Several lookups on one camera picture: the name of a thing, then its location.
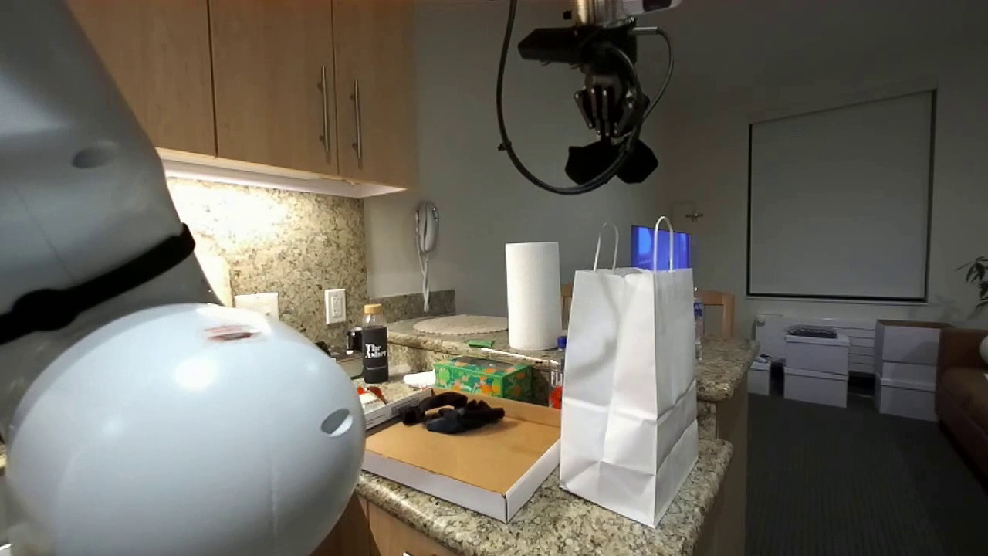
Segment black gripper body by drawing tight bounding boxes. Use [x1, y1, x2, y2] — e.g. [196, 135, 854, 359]
[520, 23, 648, 141]

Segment single black sock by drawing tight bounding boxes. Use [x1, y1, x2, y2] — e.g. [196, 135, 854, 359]
[564, 141, 659, 184]

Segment black sock pile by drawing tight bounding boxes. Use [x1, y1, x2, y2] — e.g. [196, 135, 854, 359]
[398, 391, 507, 436]

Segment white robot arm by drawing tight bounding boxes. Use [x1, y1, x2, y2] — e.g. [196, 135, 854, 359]
[0, 0, 365, 556]

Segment white paper bag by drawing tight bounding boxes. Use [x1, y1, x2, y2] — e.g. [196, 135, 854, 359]
[559, 215, 697, 528]

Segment white paper towel roll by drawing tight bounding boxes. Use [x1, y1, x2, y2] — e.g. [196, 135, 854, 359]
[504, 240, 563, 352]

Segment white projector screen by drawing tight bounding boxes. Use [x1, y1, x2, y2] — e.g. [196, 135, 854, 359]
[747, 89, 935, 303]

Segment wooden upper cabinets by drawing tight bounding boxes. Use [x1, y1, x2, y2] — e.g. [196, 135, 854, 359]
[68, 0, 416, 191]

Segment green tissue box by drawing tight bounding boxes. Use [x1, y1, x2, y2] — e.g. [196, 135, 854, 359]
[435, 359, 547, 404]

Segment dark sauce bottle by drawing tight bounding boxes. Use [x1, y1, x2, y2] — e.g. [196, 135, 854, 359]
[360, 303, 390, 383]

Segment cardboard tray box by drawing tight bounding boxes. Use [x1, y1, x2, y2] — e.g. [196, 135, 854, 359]
[365, 391, 563, 523]

